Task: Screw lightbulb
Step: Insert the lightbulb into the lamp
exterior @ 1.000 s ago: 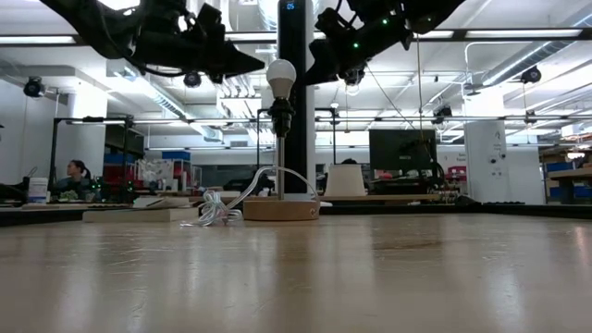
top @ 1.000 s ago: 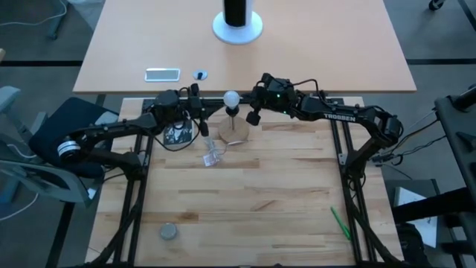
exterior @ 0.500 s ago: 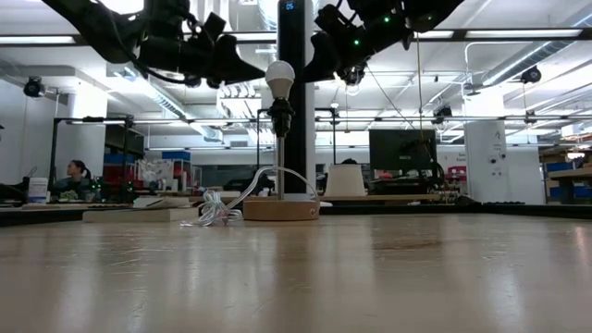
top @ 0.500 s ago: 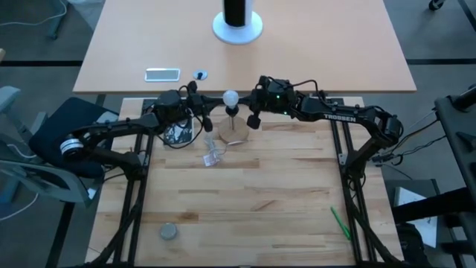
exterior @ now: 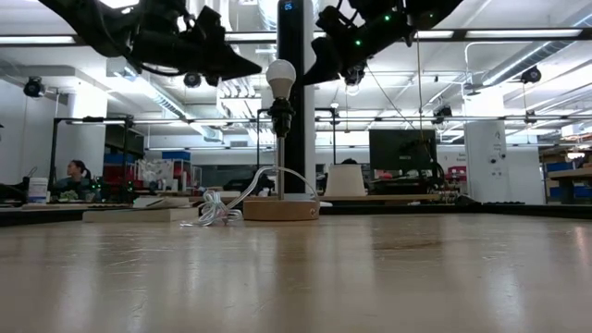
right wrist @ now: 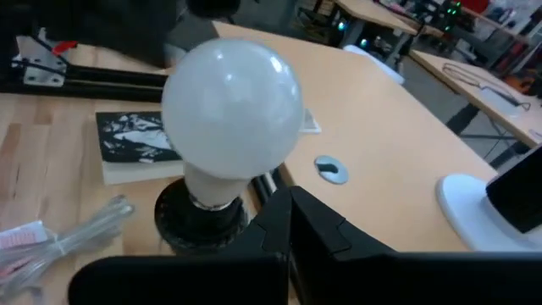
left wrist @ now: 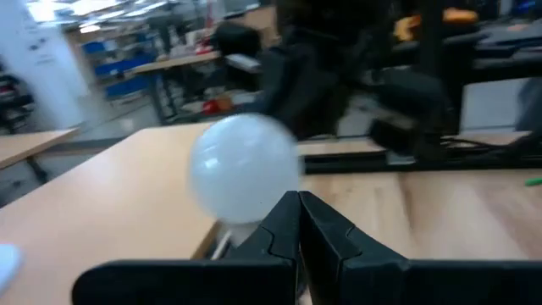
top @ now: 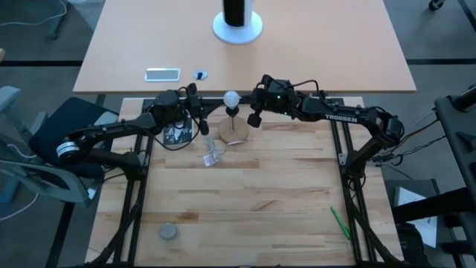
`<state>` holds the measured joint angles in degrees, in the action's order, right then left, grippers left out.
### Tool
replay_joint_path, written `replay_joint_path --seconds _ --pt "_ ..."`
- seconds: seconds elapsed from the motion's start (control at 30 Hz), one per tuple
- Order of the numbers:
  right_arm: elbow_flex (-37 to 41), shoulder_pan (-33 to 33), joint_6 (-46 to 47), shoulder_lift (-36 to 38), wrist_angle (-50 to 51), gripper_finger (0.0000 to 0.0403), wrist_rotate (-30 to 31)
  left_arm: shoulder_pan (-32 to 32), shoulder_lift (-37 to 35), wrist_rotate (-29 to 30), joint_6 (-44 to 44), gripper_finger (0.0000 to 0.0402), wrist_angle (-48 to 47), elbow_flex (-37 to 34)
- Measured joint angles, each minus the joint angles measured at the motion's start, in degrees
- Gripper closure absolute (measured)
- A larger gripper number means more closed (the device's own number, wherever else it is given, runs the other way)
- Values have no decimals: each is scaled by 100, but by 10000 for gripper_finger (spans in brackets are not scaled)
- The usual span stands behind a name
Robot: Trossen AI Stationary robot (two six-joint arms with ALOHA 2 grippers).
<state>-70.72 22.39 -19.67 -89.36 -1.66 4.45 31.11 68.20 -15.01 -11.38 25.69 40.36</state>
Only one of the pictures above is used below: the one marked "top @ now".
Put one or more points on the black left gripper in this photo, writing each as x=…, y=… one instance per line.
x=173, y=108

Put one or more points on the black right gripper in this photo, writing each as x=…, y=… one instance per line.
x=280, y=97

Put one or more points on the white lightbulb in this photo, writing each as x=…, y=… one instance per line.
x=231, y=98

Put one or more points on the lamp with round wooden base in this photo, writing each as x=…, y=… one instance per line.
x=236, y=131

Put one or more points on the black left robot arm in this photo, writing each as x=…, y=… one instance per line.
x=111, y=130

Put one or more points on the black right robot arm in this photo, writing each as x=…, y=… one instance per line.
x=342, y=115

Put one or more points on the black paperback book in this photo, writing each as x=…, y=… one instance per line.
x=180, y=136

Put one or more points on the clear plastic packaging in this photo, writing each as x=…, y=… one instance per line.
x=211, y=158

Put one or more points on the white tower fan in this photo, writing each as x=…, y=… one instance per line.
x=238, y=30

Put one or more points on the light wood desk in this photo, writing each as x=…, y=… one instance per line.
x=334, y=48

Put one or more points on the grey round disc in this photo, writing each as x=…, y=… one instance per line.
x=169, y=231

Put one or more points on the green pen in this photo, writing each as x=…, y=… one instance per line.
x=341, y=223

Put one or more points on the black grey office chair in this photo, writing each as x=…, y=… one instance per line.
x=44, y=182

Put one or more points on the white paper sheet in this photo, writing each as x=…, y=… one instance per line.
x=409, y=195

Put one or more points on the black chair caster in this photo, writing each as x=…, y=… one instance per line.
x=435, y=4

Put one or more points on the black equipment stand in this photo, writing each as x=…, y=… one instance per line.
x=461, y=149

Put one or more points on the black bag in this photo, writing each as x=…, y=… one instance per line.
x=413, y=245

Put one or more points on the black aluminium table frame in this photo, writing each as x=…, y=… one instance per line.
x=130, y=223

